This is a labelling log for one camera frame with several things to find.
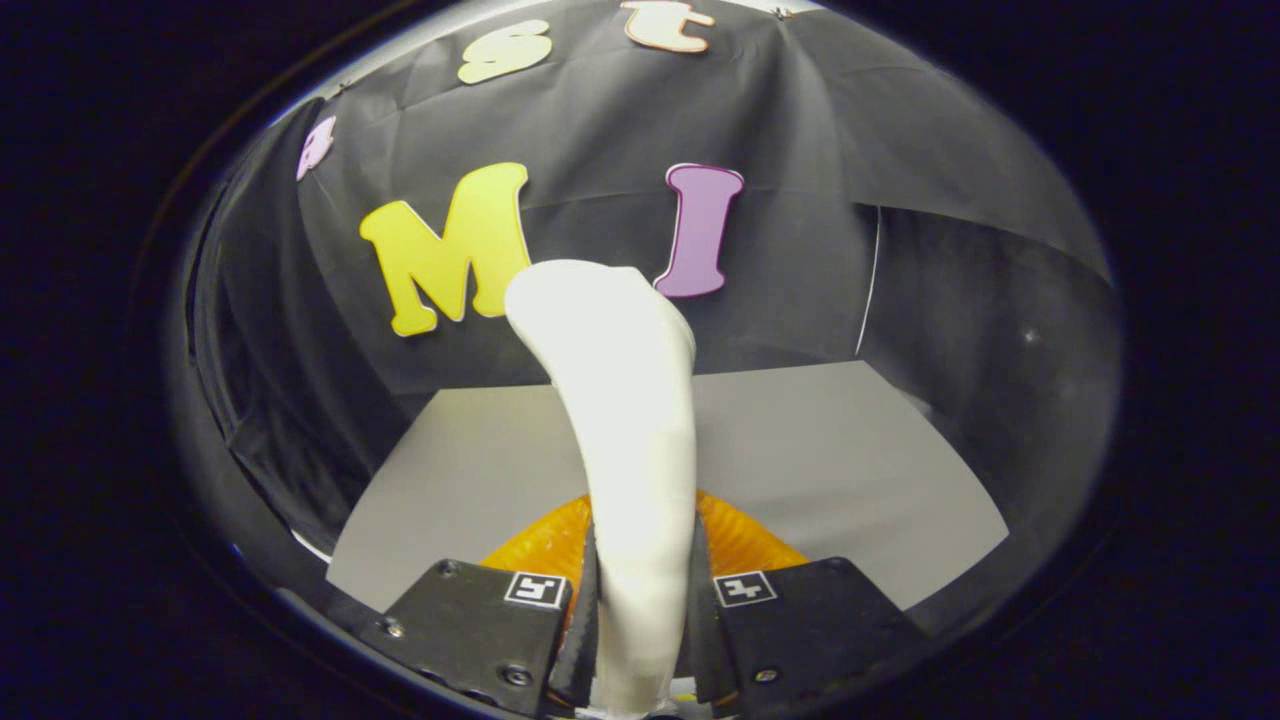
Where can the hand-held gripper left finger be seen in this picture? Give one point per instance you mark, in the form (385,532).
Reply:
(480,625)

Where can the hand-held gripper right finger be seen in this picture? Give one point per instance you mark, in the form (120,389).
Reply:
(810,625)

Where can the grey cabinet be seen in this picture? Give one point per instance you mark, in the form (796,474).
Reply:
(820,470)

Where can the black backdrop cloth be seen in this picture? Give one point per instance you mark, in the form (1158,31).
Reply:
(800,150)

